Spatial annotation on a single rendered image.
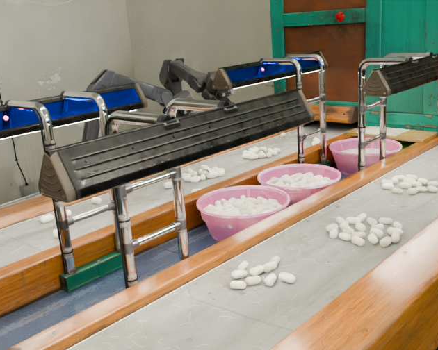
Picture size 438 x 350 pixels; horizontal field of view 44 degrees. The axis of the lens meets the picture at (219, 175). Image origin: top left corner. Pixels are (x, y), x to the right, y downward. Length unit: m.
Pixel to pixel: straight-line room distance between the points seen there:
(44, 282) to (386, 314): 0.77
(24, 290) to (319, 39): 1.72
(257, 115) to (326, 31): 1.48
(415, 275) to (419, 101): 1.30
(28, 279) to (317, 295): 0.65
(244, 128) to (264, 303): 0.34
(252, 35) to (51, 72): 1.39
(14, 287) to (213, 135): 0.60
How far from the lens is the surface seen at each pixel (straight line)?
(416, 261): 1.19
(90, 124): 2.03
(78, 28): 4.08
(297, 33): 2.59
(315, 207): 1.50
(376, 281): 1.10
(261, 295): 1.09
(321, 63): 2.02
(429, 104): 2.31
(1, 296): 1.30
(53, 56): 3.94
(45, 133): 1.24
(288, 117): 1.12
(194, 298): 1.10
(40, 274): 1.33
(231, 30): 3.74
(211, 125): 0.97
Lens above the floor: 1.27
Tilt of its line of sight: 16 degrees down
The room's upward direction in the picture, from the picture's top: 4 degrees counter-clockwise
